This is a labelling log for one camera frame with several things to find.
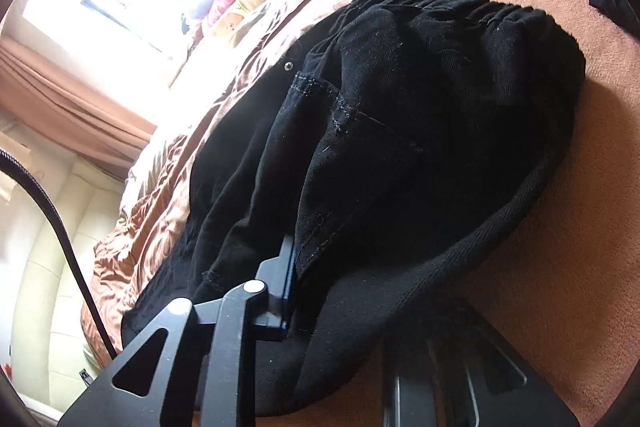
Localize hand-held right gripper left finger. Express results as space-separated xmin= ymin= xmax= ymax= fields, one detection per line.
xmin=59 ymin=232 xmax=298 ymax=427

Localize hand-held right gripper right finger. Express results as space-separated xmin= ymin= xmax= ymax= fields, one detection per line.
xmin=382 ymin=297 xmax=581 ymax=427

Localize black pants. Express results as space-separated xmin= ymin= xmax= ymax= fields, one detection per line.
xmin=121 ymin=0 xmax=587 ymax=418

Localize brown fleece blanket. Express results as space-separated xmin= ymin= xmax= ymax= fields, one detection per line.
xmin=80 ymin=0 xmax=633 ymax=427

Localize cream leather headboard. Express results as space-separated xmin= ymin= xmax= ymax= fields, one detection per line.
xmin=0 ymin=157 xmax=131 ymax=408

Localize pink curtain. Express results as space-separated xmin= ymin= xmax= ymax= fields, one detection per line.
xmin=0 ymin=22 xmax=158 ymax=180

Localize black cable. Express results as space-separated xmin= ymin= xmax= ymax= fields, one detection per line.
xmin=0 ymin=149 xmax=118 ymax=358

